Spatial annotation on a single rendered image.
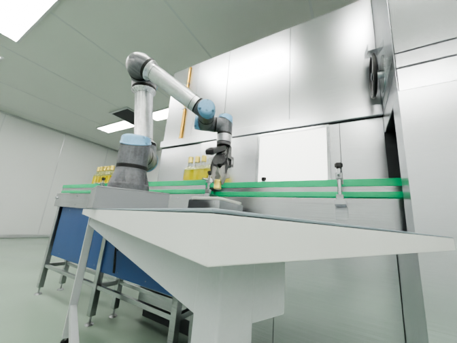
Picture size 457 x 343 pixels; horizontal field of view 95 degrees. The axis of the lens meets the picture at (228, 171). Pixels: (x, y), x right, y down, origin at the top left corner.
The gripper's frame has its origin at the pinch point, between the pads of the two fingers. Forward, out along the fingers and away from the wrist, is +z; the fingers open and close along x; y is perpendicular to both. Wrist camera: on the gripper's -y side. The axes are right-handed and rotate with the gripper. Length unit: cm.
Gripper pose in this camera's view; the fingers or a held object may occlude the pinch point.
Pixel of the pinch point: (217, 182)
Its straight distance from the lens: 99.5
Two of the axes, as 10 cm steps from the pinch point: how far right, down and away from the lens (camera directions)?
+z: -0.7, 9.7, -2.3
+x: -8.5, 0.6, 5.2
